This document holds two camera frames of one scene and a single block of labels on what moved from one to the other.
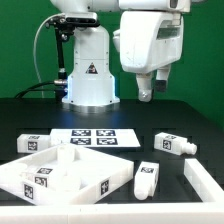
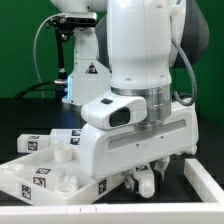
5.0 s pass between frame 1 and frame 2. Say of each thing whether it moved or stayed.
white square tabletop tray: stayed
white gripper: moved
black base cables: stayed
